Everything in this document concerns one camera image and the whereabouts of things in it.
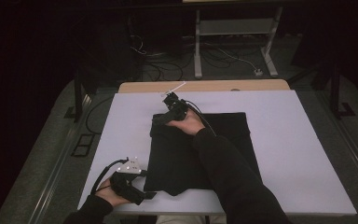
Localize white board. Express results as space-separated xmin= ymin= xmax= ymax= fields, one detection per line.
xmin=77 ymin=90 xmax=358 ymax=217

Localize white cable with plug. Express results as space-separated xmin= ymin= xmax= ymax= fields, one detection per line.
xmin=217 ymin=46 xmax=264 ymax=77

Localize black floor cable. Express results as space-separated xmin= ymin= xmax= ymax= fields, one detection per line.
xmin=85 ymin=95 xmax=115 ymax=135

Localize person's left hand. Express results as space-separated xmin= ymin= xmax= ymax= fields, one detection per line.
xmin=94 ymin=176 xmax=131 ymax=208

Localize person's right hand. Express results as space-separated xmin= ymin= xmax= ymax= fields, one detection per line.
xmin=167 ymin=109 xmax=206 ymax=136

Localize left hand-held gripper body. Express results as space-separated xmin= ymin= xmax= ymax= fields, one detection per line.
xmin=110 ymin=156 xmax=147 ymax=205

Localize left hand-held gripper cable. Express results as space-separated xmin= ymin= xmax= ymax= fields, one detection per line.
xmin=89 ymin=158 xmax=130 ymax=195

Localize hand-held gripper cable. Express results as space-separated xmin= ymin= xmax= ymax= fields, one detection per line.
xmin=89 ymin=158 xmax=130 ymax=195
xmin=181 ymin=98 xmax=217 ymax=136

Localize grey metal desk frame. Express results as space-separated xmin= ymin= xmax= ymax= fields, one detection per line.
xmin=193 ymin=6 xmax=283 ymax=78

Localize black metal stand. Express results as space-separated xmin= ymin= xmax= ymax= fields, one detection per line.
xmin=287 ymin=60 xmax=357 ymax=119
xmin=64 ymin=71 xmax=91 ymax=122

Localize tangle of black cables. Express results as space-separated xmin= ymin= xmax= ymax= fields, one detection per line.
xmin=130 ymin=34 xmax=187 ymax=82

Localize person's light trousers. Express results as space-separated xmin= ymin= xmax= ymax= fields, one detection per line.
xmin=155 ymin=214 xmax=227 ymax=224

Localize right hand-held gripper cable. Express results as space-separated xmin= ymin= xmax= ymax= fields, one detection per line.
xmin=181 ymin=98 xmax=217 ymax=136

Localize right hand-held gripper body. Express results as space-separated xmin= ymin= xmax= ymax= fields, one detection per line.
xmin=161 ymin=81 xmax=189 ymax=123

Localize black tank top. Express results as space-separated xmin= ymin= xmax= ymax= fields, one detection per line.
xmin=143 ymin=111 xmax=262 ymax=197

